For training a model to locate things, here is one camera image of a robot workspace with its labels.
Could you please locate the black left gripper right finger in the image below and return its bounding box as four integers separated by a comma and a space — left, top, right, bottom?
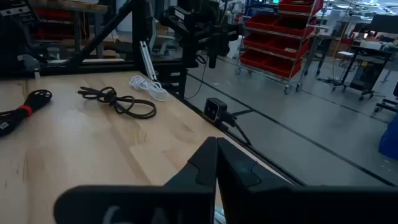
217, 137, 398, 224

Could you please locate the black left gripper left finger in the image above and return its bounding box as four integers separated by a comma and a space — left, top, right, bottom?
54, 136, 218, 224

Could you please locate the thin white USB-C cable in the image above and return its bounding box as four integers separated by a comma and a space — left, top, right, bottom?
129, 74, 170, 103

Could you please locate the black USB-C cable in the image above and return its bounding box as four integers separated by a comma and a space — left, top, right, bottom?
76, 86, 157, 120

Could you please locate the black cable with red band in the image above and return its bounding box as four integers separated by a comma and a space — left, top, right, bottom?
0, 89, 53, 138

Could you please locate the blue bin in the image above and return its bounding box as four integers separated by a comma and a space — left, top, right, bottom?
378, 113, 398, 161

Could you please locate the black rolling desk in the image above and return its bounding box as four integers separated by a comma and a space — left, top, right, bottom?
331, 43, 396, 102

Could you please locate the wooden workbench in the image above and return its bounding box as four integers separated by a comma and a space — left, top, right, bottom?
27, 0, 109, 60

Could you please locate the black monitor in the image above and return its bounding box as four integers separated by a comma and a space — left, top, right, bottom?
366, 14, 398, 35

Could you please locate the small black table-level camera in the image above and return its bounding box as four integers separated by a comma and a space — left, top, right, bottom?
203, 97, 238, 128

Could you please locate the wire rack with red bins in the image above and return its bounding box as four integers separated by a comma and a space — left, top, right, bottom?
234, 0, 326, 95

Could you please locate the silver metal bracket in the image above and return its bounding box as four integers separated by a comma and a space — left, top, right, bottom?
139, 40, 158, 82

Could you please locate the black aluminium rig frame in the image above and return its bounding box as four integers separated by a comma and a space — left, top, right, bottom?
40, 0, 189, 100

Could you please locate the black camera cable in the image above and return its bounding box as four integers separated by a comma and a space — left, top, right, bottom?
228, 119, 253, 147

